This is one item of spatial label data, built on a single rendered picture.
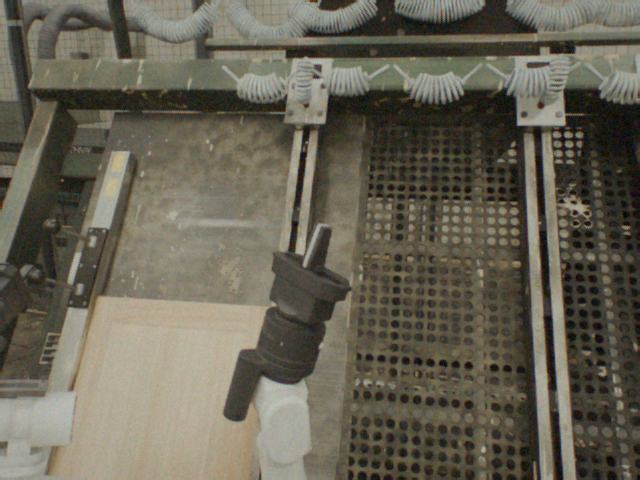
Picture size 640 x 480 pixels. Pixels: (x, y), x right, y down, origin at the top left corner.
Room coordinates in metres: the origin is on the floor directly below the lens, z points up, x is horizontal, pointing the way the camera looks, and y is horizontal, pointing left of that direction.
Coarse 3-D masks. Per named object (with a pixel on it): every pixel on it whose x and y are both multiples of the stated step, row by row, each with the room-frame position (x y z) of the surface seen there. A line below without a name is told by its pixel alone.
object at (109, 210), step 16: (112, 160) 1.42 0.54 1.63; (128, 160) 1.41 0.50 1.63; (112, 176) 1.39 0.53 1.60; (128, 176) 1.41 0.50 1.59; (96, 208) 1.33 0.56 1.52; (112, 208) 1.33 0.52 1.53; (96, 224) 1.31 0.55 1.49; (112, 224) 1.31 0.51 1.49; (112, 240) 1.30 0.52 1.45; (96, 288) 1.21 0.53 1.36; (80, 320) 1.16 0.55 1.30; (64, 336) 1.14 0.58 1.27; (80, 336) 1.13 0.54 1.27; (64, 352) 1.11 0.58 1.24; (80, 352) 1.12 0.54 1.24; (64, 368) 1.09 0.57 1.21; (64, 384) 1.07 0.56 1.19; (48, 448) 0.99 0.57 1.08; (48, 464) 0.98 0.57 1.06
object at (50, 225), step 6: (48, 222) 1.19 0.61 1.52; (54, 222) 1.19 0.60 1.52; (60, 222) 1.21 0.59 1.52; (48, 228) 1.18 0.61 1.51; (54, 228) 1.19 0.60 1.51; (60, 228) 1.20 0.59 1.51; (54, 234) 1.20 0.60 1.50; (72, 234) 1.23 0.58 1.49; (78, 234) 1.24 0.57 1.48; (84, 240) 1.25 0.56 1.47; (90, 240) 1.26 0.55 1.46; (96, 240) 1.26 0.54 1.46; (90, 246) 1.25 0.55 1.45; (96, 246) 1.26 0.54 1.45
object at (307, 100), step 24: (312, 72) 1.28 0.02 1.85; (288, 96) 1.38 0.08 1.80; (312, 96) 1.37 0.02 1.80; (288, 120) 1.34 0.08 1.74; (312, 120) 1.33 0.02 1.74; (312, 144) 1.33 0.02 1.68; (312, 168) 1.29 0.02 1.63; (288, 192) 1.26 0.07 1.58; (312, 192) 1.27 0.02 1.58; (288, 216) 1.22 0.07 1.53; (312, 216) 1.26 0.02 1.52; (288, 240) 1.18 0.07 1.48
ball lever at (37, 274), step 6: (36, 270) 1.12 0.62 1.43; (42, 270) 1.13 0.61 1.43; (30, 276) 1.11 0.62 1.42; (36, 276) 1.11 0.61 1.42; (42, 276) 1.12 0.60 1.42; (30, 282) 1.11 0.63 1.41; (36, 282) 1.11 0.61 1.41; (42, 282) 1.12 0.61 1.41; (48, 282) 1.14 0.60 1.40; (54, 282) 1.15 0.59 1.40; (60, 282) 1.16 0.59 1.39; (72, 288) 1.18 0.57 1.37; (78, 288) 1.18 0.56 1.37; (84, 288) 1.19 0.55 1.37; (78, 294) 1.18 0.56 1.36
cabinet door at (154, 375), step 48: (96, 336) 1.15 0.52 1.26; (144, 336) 1.14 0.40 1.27; (192, 336) 1.12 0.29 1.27; (240, 336) 1.11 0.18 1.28; (96, 384) 1.08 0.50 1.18; (144, 384) 1.07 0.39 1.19; (192, 384) 1.06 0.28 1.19; (96, 432) 1.02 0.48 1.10; (144, 432) 1.01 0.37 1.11; (192, 432) 1.00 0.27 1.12; (240, 432) 0.98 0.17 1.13
